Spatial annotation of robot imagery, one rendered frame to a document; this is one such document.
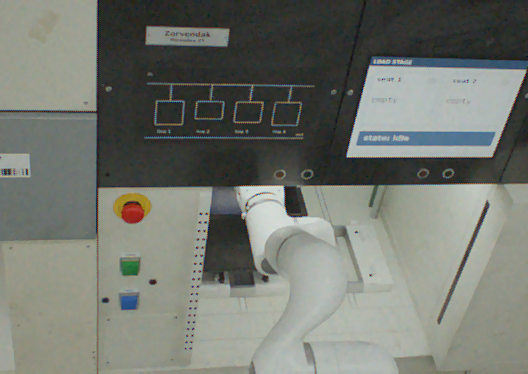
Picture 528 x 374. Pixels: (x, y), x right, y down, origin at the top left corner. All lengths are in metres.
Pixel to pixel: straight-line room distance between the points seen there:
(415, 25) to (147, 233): 0.61
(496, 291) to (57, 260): 0.89
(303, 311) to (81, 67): 0.50
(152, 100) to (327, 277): 0.39
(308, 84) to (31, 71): 0.43
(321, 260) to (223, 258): 0.65
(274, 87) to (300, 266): 0.29
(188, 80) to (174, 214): 0.30
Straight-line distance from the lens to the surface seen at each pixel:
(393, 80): 1.42
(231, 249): 1.90
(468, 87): 1.48
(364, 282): 2.09
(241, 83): 1.36
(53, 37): 1.30
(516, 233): 1.71
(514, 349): 2.12
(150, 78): 1.34
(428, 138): 1.53
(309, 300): 1.28
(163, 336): 1.80
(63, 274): 1.63
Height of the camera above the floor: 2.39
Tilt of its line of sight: 41 degrees down
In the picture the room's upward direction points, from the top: 11 degrees clockwise
